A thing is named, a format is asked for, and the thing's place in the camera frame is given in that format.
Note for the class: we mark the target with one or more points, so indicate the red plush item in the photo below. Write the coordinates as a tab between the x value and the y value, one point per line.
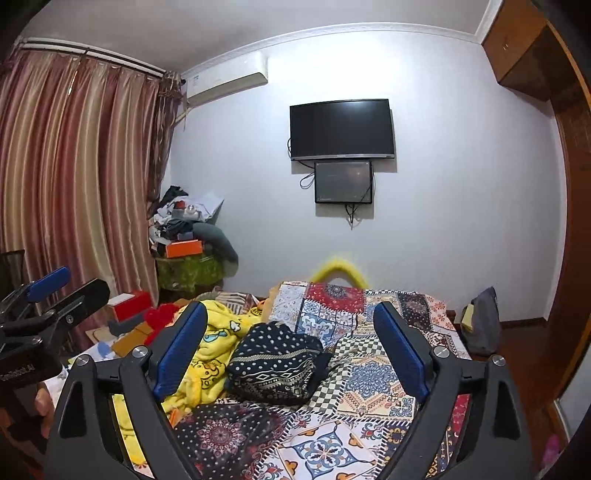
157	319

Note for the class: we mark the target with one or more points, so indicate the grey bag on floor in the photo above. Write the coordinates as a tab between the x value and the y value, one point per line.
480	326

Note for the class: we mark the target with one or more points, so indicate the white wall air conditioner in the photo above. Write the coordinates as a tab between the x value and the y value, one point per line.
233	76

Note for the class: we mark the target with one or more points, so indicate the wooden wardrobe with door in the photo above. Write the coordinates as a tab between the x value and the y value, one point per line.
538	52

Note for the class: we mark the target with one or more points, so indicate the person's left hand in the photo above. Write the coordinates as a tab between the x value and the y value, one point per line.
44	406

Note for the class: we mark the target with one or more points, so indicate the small wall monitor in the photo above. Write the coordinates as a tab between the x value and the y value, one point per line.
344	182

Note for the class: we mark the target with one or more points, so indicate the green cloth covered stand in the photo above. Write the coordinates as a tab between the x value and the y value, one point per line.
189	273

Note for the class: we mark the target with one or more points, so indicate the yellow cartoon fleece blanket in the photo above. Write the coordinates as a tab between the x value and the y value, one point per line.
203	380

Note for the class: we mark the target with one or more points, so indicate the striped red-gold curtain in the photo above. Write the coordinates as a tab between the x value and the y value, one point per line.
84	146

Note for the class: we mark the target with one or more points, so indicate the navy patterned hooded jacket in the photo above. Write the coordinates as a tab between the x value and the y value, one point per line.
274	365

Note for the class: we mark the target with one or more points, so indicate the orange box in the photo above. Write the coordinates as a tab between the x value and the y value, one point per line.
183	248

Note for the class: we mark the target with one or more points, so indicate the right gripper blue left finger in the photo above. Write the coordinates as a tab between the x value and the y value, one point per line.
173	348

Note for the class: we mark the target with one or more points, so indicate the red white box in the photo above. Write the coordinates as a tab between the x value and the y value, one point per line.
127	305

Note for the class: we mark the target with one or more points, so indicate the large wall television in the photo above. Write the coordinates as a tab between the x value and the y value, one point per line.
342	129

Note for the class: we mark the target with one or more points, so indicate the pile of clutter clothes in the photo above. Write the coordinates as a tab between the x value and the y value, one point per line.
180	216

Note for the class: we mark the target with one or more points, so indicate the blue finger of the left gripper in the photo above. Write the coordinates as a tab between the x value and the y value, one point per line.
48	285

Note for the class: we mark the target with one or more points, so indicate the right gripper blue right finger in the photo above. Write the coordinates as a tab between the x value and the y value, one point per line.
406	348

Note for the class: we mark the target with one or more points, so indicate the patchwork patterned bedspread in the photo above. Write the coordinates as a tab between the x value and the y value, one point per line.
357	416

